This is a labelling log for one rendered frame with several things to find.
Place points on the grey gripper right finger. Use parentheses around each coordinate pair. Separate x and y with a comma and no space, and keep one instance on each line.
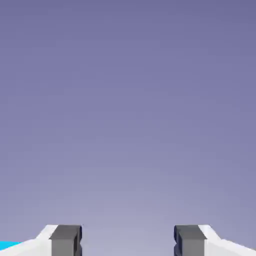
(192,242)

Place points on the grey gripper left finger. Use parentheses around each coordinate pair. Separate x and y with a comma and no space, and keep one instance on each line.
(64,242)

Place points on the large cyan box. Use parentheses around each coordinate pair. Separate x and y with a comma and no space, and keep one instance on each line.
(7,244)

